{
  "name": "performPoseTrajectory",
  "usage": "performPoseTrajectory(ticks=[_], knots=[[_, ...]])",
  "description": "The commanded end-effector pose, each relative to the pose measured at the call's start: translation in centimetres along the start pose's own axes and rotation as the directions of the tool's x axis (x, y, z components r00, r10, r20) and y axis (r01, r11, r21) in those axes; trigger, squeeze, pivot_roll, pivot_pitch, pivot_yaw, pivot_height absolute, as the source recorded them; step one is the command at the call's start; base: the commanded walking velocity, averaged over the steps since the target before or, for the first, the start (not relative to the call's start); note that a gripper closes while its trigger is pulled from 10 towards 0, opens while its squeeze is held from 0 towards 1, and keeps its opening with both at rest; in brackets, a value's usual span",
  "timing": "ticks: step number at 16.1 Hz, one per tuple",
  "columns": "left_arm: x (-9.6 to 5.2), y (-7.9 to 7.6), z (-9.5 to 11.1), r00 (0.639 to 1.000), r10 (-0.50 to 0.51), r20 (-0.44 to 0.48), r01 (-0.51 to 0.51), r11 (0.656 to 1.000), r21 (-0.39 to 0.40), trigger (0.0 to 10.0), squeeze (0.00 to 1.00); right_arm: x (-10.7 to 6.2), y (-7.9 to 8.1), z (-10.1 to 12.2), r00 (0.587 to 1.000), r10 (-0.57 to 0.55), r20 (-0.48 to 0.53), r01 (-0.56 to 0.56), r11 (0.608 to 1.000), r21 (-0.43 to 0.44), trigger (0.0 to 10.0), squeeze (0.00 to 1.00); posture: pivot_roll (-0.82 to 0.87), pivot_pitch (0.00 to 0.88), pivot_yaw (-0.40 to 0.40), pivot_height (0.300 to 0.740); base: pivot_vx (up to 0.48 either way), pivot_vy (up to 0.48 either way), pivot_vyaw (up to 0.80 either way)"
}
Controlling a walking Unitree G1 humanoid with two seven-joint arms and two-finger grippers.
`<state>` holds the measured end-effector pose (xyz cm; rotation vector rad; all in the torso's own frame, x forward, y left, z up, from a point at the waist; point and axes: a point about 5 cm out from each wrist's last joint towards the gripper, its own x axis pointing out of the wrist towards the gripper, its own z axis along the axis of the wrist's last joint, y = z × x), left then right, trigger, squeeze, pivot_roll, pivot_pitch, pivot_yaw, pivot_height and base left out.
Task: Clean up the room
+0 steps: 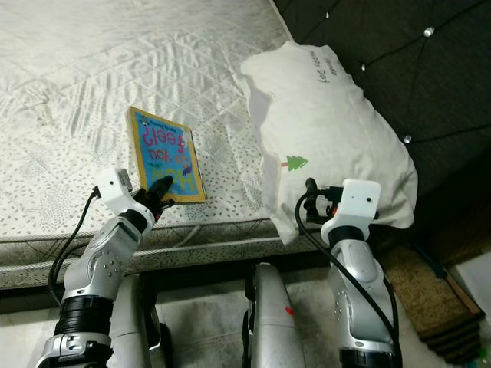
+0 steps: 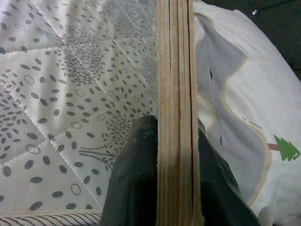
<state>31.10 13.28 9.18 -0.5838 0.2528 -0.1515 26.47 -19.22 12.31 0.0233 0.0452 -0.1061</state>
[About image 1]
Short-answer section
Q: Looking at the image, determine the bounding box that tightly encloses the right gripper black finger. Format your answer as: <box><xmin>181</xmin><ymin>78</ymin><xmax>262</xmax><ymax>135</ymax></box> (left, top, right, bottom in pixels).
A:
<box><xmin>302</xmin><ymin>177</ymin><xmax>320</xmax><ymax>224</ymax></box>

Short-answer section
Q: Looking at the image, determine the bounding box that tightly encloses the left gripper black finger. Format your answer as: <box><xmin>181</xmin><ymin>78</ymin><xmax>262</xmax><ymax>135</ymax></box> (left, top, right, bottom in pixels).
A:
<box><xmin>144</xmin><ymin>176</ymin><xmax>176</xmax><ymax>206</ymax></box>

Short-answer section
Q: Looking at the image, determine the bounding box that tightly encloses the blue children's book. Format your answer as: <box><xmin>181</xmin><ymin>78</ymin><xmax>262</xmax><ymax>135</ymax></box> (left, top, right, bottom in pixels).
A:
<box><xmin>127</xmin><ymin>106</ymin><xmax>206</xmax><ymax>205</ymax></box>

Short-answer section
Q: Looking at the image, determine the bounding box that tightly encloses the white pillow with tree print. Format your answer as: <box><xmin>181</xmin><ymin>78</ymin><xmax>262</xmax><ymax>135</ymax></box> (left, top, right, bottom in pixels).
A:
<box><xmin>240</xmin><ymin>41</ymin><xmax>419</xmax><ymax>246</ymax></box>

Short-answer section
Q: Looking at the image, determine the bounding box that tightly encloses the grey robot right leg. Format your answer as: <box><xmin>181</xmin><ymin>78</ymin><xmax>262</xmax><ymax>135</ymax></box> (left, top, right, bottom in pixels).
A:
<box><xmin>244</xmin><ymin>262</ymin><xmax>319</xmax><ymax>368</ymax></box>

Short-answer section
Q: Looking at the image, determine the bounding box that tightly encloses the grey robot leg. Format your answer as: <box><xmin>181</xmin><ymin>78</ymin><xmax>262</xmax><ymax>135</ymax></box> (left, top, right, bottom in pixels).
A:
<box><xmin>244</xmin><ymin>262</ymin><xmax>319</xmax><ymax>368</ymax></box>
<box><xmin>107</xmin><ymin>276</ymin><xmax>162</xmax><ymax>368</ymax></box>

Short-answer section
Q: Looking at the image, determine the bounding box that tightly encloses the grey robot left leg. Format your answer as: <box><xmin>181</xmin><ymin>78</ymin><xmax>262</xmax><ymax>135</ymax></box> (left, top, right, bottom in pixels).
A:
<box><xmin>107</xmin><ymin>276</ymin><xmax>162</xmax><ymax>368</ymax></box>

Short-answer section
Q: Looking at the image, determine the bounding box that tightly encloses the brown floor mat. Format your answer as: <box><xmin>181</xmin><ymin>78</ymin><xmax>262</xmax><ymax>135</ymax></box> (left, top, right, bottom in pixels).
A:
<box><xmin>380</xmin><ymin>245</ymin><xmax>488</xmax><ymax>361</ymax></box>

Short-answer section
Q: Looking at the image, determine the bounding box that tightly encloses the white quilted mattress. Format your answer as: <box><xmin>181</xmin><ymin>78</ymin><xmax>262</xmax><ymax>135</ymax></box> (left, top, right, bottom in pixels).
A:
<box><xmin>0</xmin><ymin>0</ymin><xmax>354</xmax><ymax>288</ymax></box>

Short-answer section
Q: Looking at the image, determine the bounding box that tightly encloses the black tufted headboard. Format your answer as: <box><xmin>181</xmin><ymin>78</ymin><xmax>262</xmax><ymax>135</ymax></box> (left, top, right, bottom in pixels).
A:
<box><xmin>272</xmin><ymin>0</ymin><xmax>491</xmax><ymax>261</ymax></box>

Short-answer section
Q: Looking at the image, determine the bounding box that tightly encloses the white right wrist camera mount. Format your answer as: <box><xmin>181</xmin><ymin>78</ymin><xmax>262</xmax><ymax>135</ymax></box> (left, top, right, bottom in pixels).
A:
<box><xmin>331</xmin><ymin>179</ymin><xmax>382</xmax><ymax>229</ymax></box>

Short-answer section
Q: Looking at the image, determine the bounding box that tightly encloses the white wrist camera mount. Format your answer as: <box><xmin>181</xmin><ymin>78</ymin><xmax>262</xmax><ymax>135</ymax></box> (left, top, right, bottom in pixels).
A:
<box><xmin>331</xmin><ymin>179</ymin><xmax>382</xmax><ymax>229</ymax></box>
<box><xmin>96</xmin><ymin>167</ymin><xmax>135</xmax><ymax>212</ymax></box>

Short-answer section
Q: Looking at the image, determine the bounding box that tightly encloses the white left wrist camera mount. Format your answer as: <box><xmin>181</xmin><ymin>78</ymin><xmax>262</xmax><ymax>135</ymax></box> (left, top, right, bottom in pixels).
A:
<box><xmin>96</xmin><ymin>167</ymin><xmax>135</xmax><ymax>212</ymax></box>

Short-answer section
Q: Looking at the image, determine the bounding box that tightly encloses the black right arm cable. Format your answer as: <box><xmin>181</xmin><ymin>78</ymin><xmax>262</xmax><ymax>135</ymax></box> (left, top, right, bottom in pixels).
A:
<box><xmin>295</xmin><ymin>190</ymin><xmax>400</xmax><ymax>361</ymax></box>

